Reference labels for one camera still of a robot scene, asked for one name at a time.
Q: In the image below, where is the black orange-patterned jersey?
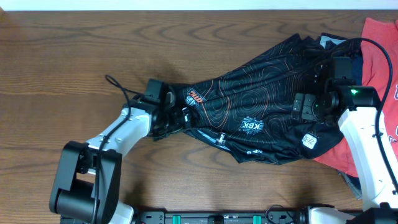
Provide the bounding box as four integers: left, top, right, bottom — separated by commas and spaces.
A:
172, 34, 360, 165

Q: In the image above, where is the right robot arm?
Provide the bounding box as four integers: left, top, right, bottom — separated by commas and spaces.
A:
292, 86, 397, 223

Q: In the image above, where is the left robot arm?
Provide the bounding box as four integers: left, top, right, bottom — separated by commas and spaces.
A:
49, 92, 192, 224

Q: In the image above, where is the navy blue garment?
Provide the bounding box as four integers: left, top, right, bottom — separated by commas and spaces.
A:
351, 54, 364, 85

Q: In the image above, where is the grey white garment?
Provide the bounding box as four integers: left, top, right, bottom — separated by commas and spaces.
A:
337, 170, 363, 200

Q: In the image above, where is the red t-shirt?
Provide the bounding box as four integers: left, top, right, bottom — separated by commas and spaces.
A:
315, 17, 397, 177

